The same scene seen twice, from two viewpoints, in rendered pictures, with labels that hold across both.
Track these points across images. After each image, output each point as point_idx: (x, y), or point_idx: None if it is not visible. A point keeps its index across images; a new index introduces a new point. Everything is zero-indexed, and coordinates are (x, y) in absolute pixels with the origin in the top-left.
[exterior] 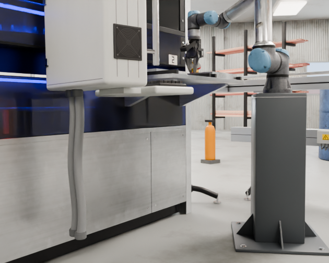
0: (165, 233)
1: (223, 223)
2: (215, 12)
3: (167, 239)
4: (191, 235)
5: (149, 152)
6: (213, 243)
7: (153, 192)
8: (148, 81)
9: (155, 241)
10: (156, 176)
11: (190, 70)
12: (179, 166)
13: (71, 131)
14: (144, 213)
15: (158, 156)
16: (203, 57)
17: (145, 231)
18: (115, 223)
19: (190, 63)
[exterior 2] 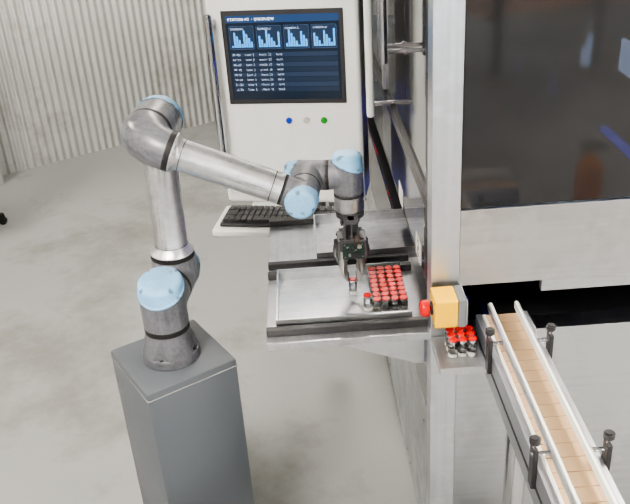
0: (369, 481)
1: None
2: (286, 167)
3: (347, 468)
4: (329, 497)
5: (407, 371)
6: (280, 493)
7: (409, 439)
8: (252, 205)
9: (355, 455)
10: (410, 422)
11: (356, 272)
12: (422, 468)
13: None
14: (406, 449)
15: (411, 397)
16: (339, 259)
17: (399, 468)
18: (397, 405)
19: (356, 259)
